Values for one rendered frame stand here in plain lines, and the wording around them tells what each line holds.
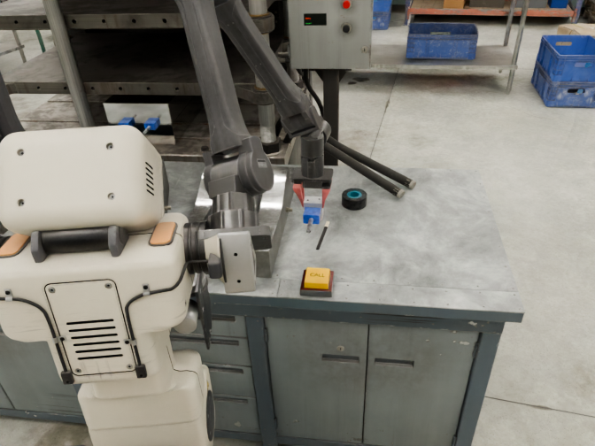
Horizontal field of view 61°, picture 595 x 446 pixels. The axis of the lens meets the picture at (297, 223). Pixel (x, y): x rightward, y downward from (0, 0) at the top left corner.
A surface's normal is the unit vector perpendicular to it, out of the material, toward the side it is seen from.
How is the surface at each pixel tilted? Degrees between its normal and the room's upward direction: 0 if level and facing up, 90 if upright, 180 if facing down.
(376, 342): 90
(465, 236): 0
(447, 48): 93
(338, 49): 90
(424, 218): 0
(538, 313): 0
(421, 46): 91
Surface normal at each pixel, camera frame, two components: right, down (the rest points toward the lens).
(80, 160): 0.03, -0.14
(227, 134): -0.40, 0.12
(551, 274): -0.04, -0.82
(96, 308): 0.07, 0.44
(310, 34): -0.13, 0.57
